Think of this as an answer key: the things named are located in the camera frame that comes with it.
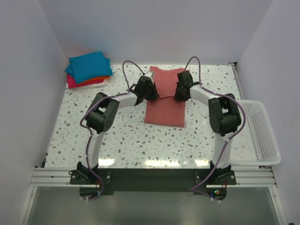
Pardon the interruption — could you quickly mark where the dusty red t shirt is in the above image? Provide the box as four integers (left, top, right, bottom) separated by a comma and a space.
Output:
144, 66, 186, 128

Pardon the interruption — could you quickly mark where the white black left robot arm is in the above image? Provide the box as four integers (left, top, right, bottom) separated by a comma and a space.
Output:
77, 75, 159, 184

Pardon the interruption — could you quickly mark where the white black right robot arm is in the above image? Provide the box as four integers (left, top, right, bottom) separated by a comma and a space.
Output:
174, 71, 246, 184

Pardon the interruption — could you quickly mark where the folded white t shirt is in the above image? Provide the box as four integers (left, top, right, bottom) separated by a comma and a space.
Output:
66, 80, 108, 89

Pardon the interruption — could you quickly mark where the folded orange t shirt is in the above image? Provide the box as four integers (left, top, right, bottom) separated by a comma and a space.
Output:
77, 76, 110, 86

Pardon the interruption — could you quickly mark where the folded blue t shirt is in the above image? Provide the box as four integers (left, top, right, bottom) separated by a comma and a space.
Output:
65, 52, 113, 84

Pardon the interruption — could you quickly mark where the folded pink t shirt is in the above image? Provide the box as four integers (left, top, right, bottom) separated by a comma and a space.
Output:
66, 74, 105, 89

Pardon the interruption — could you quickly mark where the white plastic laundry basket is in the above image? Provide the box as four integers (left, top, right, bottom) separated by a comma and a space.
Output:
230, 100, 281, 166

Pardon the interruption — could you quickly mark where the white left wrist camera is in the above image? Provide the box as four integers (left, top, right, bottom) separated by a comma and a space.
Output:
144, 71, 154, 82

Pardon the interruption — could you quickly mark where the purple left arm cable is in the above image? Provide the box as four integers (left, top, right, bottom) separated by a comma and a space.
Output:
79, 60, 150, 201

